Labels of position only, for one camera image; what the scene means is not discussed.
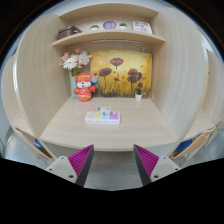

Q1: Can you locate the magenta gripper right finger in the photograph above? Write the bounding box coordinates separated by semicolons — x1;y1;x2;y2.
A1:
133;145;180;186

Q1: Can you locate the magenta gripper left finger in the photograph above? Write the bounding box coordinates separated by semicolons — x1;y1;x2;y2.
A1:
47;145;94;187

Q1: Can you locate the blue object lower right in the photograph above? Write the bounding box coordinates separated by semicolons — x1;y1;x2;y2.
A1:
173;140;192;156

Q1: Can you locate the blue object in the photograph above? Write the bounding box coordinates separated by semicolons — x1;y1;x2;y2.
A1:
173;140;192;156
34;139;48;155

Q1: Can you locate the blue object lower left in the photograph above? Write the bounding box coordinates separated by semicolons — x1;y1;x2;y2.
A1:
34;139;48;155

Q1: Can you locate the small potted plant white pot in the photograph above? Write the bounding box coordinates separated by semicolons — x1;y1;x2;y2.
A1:
135;87;143;101

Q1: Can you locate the red plush toy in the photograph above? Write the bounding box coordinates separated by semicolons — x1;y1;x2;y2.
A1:
73;72;98;102

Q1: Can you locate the wooden desk shelf unit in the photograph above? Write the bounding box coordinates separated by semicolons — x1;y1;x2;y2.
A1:
2;1;224;158

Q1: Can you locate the poppy flower painting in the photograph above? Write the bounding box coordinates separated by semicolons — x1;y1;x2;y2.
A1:
90;50;152;98

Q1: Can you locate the flower bouquet in vase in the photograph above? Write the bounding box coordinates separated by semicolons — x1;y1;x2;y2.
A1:
60;48;92;89

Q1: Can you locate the brown box on shelf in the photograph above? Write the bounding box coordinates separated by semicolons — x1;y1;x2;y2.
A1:
57;26;81;40

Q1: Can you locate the white card sign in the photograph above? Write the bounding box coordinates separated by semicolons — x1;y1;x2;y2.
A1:
133;21;152;34

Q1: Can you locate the small green plant left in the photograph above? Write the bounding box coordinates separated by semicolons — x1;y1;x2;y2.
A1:
90;25;99;30

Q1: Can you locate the small green plant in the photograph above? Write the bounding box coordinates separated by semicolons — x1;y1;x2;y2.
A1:
90;25;99;30
119;22;127;29

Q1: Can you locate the small green plant right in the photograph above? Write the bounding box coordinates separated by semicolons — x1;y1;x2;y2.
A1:
119;22;127;29

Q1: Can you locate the round purple calendar clock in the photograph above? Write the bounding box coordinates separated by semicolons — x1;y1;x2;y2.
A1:
103;20;117;29

